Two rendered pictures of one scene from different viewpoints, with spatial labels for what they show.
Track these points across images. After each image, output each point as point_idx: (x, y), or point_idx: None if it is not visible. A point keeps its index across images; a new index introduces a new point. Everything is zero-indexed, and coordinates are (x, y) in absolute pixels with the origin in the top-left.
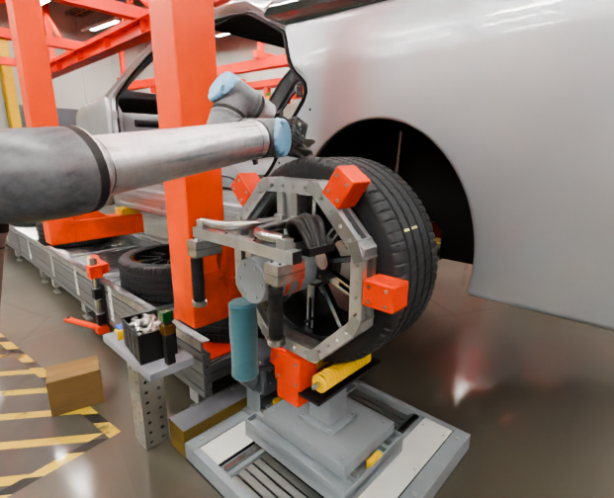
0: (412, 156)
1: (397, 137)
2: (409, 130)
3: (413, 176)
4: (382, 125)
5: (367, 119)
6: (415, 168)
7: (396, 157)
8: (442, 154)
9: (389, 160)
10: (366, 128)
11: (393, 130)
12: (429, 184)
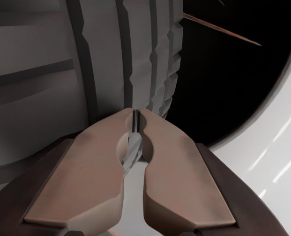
0: (222, 45)
1: (260, 28)
2: (258, 50)
3: (197, 40)
4: (281, 33)
5: (277, 83)
6: (205, 45)
7: (226, 31)
8: (208, 81)
9: (234, 3)
10: (289, 14)
11: (274, 25)
12: (182, 58)
